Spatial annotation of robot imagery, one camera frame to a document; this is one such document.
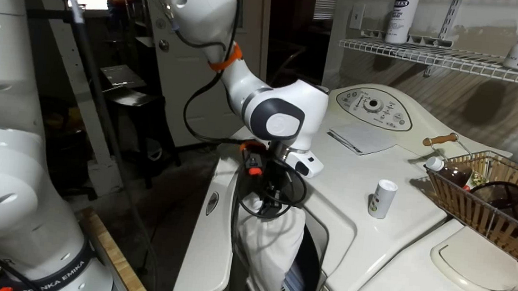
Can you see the brown bottle with white cap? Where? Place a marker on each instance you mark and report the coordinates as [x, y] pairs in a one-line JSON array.
[[451, 173]]

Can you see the white towel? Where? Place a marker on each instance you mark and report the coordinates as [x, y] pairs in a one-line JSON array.
[[273, 246]]

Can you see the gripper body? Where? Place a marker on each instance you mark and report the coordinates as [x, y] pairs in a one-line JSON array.
[[275, 180]]

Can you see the dryer lid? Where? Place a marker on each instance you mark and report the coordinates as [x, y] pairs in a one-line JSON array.
[[475, 266]]

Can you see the round black lid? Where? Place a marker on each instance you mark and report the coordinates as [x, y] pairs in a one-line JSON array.
[[499, 195]]

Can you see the small white bottle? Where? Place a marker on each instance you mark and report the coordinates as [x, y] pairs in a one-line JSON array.
[[382, 200]]

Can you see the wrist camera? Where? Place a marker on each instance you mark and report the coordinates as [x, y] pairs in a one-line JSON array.
[[253, 159]]

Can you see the door knob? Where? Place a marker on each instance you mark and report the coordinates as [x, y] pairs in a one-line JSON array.
[[164, 45]]

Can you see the washing machine door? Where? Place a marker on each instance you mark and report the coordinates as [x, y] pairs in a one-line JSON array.
[[205, 254]]

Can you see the dark side table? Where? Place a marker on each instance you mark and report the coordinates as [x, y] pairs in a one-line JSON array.
[[138, 115]]

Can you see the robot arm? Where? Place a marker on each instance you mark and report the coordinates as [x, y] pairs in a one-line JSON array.
[[2, 92]]

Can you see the white washing machine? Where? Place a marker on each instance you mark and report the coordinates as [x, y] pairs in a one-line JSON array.
[[355, 183]]

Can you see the washing machine knob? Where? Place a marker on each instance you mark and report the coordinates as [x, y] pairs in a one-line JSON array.
[[373, 104]]

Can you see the tall white spray can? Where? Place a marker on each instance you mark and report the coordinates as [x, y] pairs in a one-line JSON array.
[[402, 16]]

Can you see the white paper booklet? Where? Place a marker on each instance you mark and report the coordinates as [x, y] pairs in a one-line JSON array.
[[363, 139]]

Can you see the wall switch plate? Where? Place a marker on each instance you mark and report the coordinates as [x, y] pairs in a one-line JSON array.
[[357, 15]]

